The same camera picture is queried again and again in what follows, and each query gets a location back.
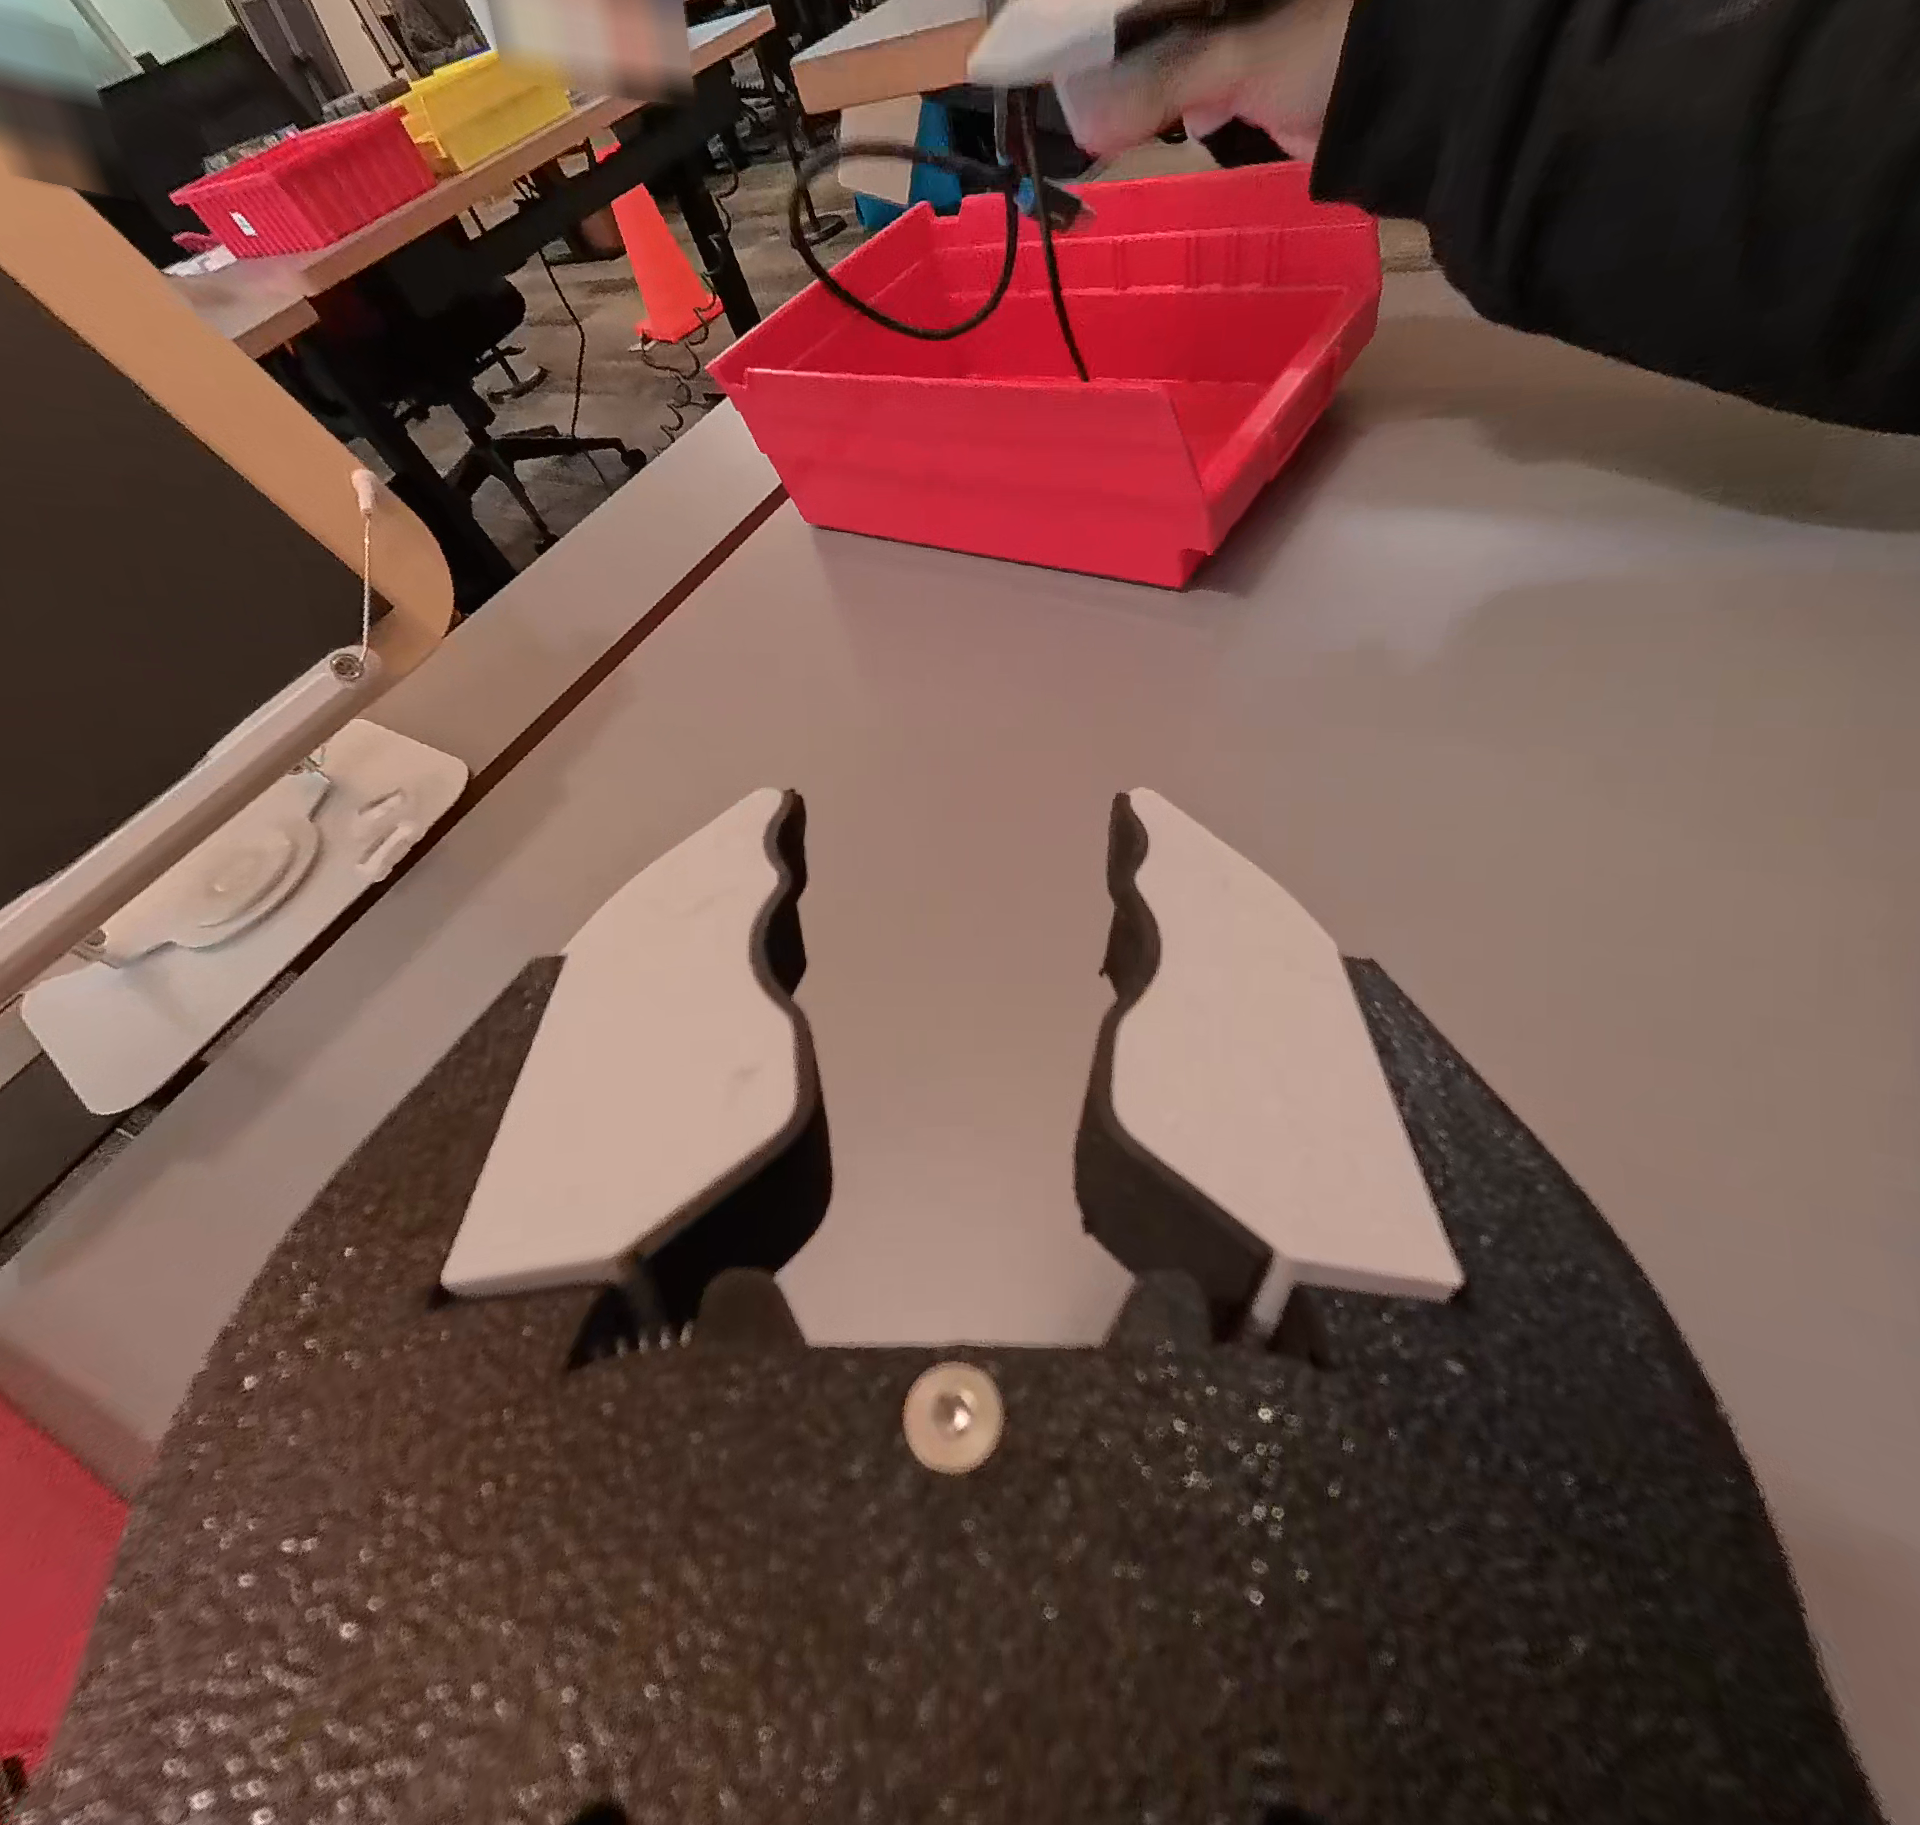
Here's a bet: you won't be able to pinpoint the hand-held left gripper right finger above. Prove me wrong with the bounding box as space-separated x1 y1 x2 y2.
1075 784 1466 1334

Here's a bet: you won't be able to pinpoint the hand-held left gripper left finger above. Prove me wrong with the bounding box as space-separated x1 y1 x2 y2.
436 787 834 1303

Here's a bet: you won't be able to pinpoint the thick black hub cable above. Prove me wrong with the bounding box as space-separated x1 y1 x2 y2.
1002 70 1096 391

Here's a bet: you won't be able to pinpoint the black braided cable green plugs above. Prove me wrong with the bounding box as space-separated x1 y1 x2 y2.
788 137 1098 348

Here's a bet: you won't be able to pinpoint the red plastic bin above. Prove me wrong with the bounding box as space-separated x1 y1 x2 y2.
706 160 1381 591

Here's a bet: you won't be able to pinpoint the person's right forearm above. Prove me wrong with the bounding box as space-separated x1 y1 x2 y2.
1309 0 1920 438

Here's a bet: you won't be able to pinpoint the grey desk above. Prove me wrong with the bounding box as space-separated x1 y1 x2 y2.
0 266 1920 1783

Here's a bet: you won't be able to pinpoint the person's right hand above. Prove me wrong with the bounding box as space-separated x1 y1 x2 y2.
1053 0 1354 162

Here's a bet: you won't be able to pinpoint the grey background table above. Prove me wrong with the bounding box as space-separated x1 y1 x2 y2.
788 0 999 119

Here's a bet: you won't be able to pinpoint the blue container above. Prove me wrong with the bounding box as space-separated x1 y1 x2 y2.
853 97 1083 232

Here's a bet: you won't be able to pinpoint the white monitor stand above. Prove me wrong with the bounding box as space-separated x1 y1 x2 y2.
0 650 471 1117

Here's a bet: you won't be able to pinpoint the orange traffic cone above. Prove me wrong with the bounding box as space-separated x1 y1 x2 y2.
606 183 719 348

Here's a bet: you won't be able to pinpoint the yellow plastic bin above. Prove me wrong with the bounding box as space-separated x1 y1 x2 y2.
391 50 573 177

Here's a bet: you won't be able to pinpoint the long background table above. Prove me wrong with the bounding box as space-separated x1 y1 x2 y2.
177 2 782 365

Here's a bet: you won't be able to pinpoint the black office chair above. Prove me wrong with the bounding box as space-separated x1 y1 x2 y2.
297 273 649 554

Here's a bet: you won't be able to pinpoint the red plastic basket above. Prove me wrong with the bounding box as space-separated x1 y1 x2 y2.
172 105 436 261

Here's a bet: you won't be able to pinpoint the red plastic item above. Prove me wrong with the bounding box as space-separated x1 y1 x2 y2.
0 1406 134 1776

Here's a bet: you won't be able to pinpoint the dark screen with tan frame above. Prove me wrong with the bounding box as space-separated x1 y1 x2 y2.
0 172 454 943

